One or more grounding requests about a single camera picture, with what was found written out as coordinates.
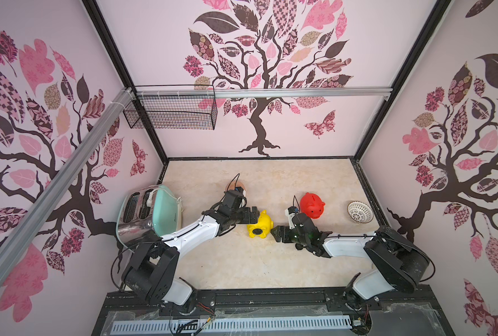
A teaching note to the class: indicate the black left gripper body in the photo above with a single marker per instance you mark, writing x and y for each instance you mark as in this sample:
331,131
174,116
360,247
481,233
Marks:
236,215

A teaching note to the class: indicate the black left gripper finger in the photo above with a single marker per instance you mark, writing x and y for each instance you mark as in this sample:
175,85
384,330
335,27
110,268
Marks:
251,210
251,218

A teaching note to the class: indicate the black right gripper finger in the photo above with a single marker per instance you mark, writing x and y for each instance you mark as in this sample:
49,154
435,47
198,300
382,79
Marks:
284,239
280,230

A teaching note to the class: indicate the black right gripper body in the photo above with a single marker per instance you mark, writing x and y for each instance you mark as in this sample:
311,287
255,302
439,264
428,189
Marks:
289,234

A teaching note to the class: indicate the yellow piggy bank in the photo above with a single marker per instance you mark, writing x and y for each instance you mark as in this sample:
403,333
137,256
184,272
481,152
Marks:
263,226

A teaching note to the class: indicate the pink piggy bank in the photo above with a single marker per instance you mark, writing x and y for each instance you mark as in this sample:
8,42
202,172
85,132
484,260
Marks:
238,184

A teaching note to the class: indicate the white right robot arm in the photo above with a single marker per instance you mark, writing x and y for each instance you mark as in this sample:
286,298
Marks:
397,263

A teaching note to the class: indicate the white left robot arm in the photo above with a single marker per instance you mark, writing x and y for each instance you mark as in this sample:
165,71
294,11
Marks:
150,272

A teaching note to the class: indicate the red piggy bank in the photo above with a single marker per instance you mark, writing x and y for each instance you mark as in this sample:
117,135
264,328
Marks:
312,205

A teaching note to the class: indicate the white sink strainer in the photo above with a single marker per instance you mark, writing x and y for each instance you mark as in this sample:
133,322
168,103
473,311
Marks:
360,212

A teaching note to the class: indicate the mint green chrome toaster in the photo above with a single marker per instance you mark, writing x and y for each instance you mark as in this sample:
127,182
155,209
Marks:
148,214

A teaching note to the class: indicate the white slotted cable duct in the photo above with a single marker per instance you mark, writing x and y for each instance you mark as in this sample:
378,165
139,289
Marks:
230,326

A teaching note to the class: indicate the black wire basket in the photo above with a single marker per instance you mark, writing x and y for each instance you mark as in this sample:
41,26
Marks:
173,107

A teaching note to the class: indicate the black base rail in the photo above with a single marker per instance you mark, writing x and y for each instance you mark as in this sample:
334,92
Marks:
391,313

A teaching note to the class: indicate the aluminium rail back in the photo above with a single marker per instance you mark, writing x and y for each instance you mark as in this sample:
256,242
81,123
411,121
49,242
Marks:
277,92

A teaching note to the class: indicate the aluminium rail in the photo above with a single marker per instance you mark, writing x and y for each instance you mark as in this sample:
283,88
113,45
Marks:
277,92
21,237

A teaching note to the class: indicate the aluminium rail left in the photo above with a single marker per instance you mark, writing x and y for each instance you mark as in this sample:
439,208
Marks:
21,237

